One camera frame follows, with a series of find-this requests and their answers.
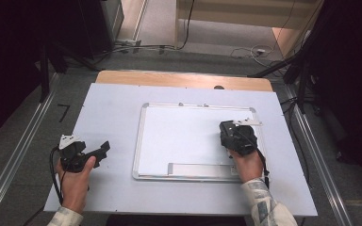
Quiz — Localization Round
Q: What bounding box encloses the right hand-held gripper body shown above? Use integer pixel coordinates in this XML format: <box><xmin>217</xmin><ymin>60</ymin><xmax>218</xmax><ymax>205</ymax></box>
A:
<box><xmin>219</xmin><ymin>118</ymin><xmax>263</xmax><ymax>157</ymax></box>

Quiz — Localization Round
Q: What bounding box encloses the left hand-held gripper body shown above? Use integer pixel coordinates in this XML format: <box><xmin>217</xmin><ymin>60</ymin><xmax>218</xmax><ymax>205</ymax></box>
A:
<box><xmin>58</xmin><ymin>134</ymin><xmax>97</xmax><ymax>173</ymax></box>

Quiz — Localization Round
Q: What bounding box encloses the silver framed whiteboard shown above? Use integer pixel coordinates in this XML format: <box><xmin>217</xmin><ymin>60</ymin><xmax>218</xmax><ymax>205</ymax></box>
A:
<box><xmin>131</xmin><ymin>102</ymin><xmax>268</xmax><ymax>184</ymax></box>

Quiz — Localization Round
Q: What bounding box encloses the person's right hand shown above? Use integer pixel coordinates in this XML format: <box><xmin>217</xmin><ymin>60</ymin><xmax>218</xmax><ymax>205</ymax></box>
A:
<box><xmin>227</xmin><ymin>148</ymin><xmax>265</xmax><ymax>184</ymax></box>

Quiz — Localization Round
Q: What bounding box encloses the person's left hand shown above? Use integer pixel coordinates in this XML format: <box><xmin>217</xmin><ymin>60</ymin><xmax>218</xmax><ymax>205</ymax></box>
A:
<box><xmin>55</xmin><ymin>155</ymin><xmax>97</xmax><ymax>215</ymax></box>

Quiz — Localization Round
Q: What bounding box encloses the white table cover board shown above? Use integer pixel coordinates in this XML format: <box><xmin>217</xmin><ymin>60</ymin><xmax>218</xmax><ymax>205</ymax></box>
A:
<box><xmin>43</xmin><ymin>82</ymin><xmax>319</xmax><ymax>218</ymax></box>

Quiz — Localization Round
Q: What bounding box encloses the black metal stand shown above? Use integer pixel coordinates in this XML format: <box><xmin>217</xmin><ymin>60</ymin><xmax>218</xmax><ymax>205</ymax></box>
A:
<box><xmin>247</xmin><ymin>31</ymin><xmax>320</xmax><ymax>115</ymax></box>
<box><xmin>38</xmin><ymin>43</ymin><xmax>52</xmax><ymax>104</ymax></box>

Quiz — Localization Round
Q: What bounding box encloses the wooden table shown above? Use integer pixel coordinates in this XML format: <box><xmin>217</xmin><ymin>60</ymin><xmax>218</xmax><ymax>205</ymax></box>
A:
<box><xmin>94</xmin><ymin>70</ymin><xmax>274</xmax><ymax>93</ymax></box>

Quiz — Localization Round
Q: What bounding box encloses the grey power strip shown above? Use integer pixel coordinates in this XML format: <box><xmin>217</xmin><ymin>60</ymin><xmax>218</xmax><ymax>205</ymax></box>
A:
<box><xmin>115</xmin><ymin>38</ymin><xmax>143</xmax><ymax>49</ymax></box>

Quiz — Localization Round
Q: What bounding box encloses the dark cabinet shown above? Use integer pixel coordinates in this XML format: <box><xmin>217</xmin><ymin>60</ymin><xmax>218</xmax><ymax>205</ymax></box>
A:
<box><xmin>76</xmin><ymin>0</ymin><xmax>125</xmax><ymax>60</ymax></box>

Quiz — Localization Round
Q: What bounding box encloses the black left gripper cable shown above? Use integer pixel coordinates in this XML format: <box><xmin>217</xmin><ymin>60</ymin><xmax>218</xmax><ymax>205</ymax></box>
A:
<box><xmin>48</xmin><ymin>144</ymin><xmax>69</xmax><ymax>206</ymax></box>

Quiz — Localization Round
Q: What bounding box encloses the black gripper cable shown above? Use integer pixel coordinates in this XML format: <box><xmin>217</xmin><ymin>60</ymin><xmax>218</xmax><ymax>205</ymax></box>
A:
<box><xmin>48</xmin><ymin>144</ymin><xmax>69</xmax><ymax>206</ymax></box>
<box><xmin>232</xmin><ymin>126</ymin><xmax>272</xmax><ymax>190</ymax></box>

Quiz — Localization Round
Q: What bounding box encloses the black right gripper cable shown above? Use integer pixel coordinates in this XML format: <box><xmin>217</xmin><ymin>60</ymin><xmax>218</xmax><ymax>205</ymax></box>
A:
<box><xmin>232</xmin><ymin>126</ymin><xmax>272</xmax><ymax>190</ymax></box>

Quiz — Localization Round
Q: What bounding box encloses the metal floor rail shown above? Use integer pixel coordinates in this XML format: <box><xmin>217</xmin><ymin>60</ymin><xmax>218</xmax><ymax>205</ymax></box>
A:
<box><xmin>0</xmin><ymin>73</ymin><xmax>61</xmax><ymax>226</ymax></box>
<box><xmin>283</xmin><ymin>84</ymin><xmax>355</xmax><ymax>226</ymax></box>

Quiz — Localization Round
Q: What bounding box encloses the black floor cable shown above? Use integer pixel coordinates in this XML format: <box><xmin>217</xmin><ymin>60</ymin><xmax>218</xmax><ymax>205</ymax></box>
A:
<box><xmin>280</xmin><ymin>96</ymin><xmax>312</xmax><ymax>189</ymax></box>

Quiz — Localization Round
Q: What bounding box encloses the white floor cable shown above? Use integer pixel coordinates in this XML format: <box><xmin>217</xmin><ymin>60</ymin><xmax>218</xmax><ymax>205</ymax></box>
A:
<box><xmin>230</xmin><ymin>44</ymin><xmax>276</xmax><ymax>61</ymax></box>

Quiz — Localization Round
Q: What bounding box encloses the black hanging cable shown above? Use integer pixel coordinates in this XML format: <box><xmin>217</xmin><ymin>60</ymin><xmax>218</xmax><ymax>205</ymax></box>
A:
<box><xmin>176</xmin><ymin>0</ymin><xmax>197</xmax><ymax>51</ymax></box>

